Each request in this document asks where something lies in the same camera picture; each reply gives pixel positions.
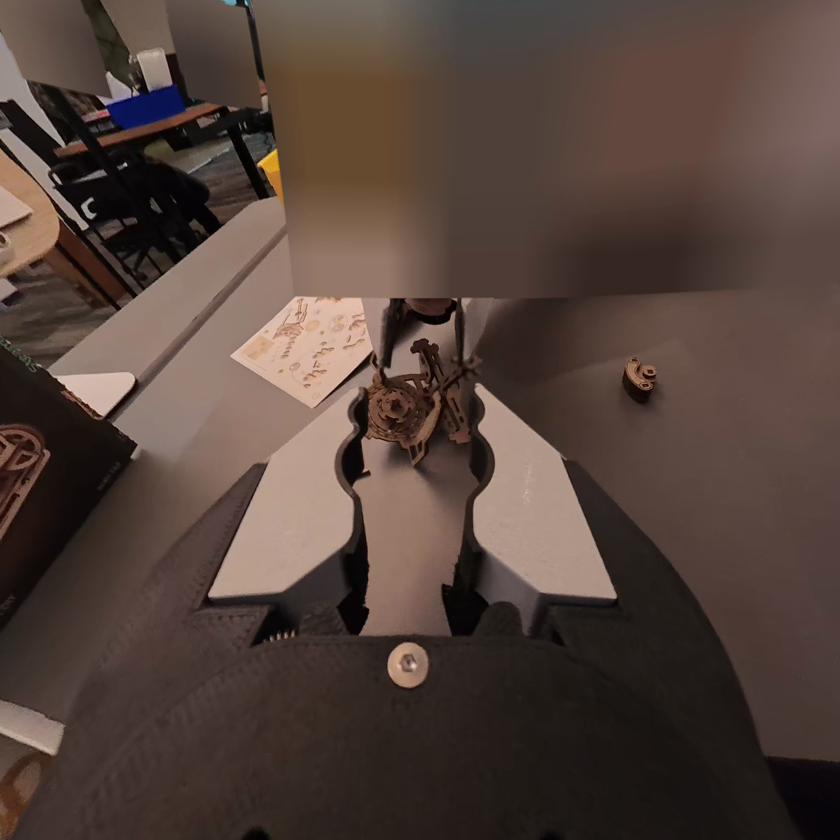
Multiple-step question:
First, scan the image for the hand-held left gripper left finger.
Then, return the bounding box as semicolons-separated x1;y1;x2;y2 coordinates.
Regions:
208;387;370;635

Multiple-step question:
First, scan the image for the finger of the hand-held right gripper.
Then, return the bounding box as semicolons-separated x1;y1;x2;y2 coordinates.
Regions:
363;298;405;370
456;298;495;362

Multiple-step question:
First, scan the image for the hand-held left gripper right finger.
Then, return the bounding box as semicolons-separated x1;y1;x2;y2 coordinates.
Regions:
441;384;619;635

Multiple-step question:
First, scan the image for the wooden gear model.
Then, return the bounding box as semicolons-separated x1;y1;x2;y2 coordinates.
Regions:
363;338;483;467

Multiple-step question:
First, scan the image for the black model kit box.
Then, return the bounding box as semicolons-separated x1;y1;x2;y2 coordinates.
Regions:
0;335;139;634

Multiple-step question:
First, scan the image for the printed instruction sheet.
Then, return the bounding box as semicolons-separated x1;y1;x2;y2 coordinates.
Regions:
231;297;374;409

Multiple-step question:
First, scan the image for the curved wooden part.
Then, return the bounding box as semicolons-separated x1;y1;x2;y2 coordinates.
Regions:
621;356;659;403

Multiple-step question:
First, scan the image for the yellow plastic bin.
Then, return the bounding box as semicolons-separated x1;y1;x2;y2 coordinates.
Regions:
257;150;287;206

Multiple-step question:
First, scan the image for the black office chair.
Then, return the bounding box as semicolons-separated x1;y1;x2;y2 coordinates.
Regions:
49;157;223;283

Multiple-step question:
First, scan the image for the brown top table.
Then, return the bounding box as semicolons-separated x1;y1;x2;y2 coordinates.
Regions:
54;101;273;201

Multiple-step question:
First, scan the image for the blue plastic bin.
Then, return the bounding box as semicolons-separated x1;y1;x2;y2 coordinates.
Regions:
105;84;190;130

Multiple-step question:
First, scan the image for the white cardboard box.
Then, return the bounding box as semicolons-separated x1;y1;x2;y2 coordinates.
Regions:
0;699;67;840

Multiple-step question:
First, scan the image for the white paper roll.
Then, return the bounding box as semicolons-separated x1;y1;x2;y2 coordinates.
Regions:
133;48;173;93

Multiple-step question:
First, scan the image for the round wooden table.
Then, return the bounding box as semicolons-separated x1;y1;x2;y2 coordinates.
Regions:
0;150;61;280

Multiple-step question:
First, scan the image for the white rounded base plate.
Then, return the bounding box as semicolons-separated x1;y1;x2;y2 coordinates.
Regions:
51;371;137;420

